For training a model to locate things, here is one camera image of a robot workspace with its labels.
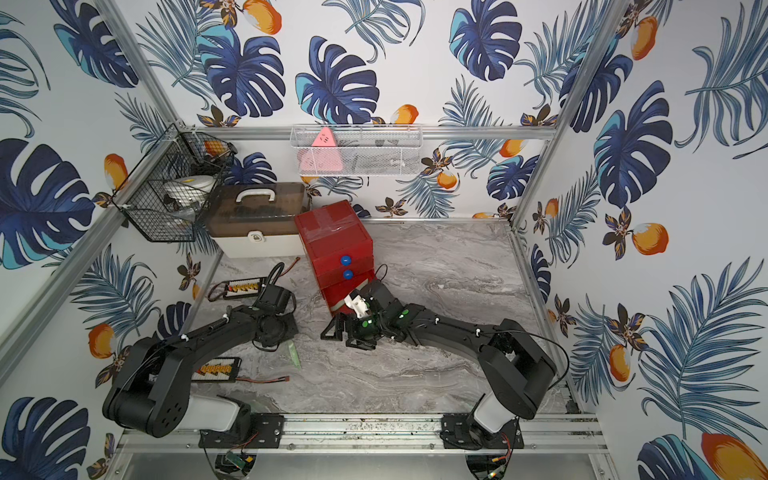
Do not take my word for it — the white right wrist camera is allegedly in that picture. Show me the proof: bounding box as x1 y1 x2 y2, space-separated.
347 296 371 319

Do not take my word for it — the green fruit knife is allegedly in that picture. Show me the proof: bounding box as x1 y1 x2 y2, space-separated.
286 340 302 369

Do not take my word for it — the white item in basket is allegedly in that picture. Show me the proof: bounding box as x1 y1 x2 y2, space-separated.
163 175 215 209

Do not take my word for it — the red three-drawer cabinet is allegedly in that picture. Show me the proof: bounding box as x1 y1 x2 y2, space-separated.
294 201 375 313

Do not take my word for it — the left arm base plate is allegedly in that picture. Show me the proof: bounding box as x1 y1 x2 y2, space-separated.
198 412 286 450

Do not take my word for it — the black orange battery charger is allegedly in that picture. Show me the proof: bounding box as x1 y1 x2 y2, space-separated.
222 277 266 300

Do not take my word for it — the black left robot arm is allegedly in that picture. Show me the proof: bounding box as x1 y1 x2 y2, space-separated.
102 284 297 443

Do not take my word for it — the pink triangle sign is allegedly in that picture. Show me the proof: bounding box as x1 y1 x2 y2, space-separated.
298 127 344 176

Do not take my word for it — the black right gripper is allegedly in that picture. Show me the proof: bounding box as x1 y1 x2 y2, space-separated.
319 313 388 347

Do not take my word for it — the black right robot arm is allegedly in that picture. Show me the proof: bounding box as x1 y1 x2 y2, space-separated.
321 280 557 434

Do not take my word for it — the black wire basket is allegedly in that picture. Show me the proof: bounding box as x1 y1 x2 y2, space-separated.
111 124 237 243

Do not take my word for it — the brown lid white storage box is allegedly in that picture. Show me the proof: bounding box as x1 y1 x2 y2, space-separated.
204 182 310 259

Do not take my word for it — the clear mesh wall shelf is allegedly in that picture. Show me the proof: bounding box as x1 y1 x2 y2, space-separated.
290 124 423 177

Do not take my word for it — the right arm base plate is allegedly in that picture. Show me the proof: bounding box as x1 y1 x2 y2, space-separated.
439 414 524 451

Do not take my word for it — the aluminium front rail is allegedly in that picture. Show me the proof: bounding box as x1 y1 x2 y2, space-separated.
118 414 608 455

